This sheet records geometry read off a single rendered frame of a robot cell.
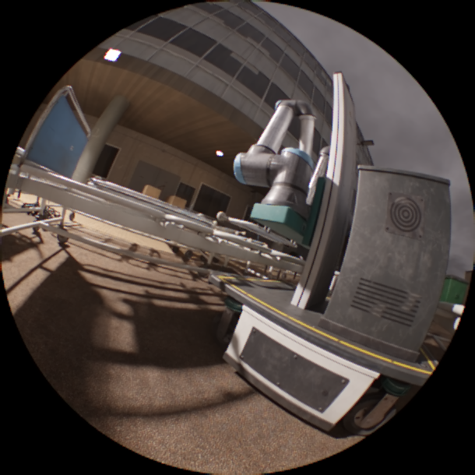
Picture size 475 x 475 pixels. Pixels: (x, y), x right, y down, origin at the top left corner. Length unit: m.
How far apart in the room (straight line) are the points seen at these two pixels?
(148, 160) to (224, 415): 7.16
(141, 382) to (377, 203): 0.86
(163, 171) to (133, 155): 1.45
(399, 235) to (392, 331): 0.25
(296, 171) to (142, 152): 6.85
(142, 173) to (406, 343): 7.17
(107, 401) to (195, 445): 0.24
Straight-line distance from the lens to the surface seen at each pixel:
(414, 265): 0.53
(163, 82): 4.59
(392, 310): 0.52
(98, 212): 0.79
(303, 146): 1.09
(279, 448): 0.59
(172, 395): 0.58
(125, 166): 7.11
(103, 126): 5.34
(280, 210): 0.56
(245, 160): 0.75
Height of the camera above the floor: 0.48
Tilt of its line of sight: 1 degrees up
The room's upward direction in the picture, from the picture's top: 18 degrees clockwise
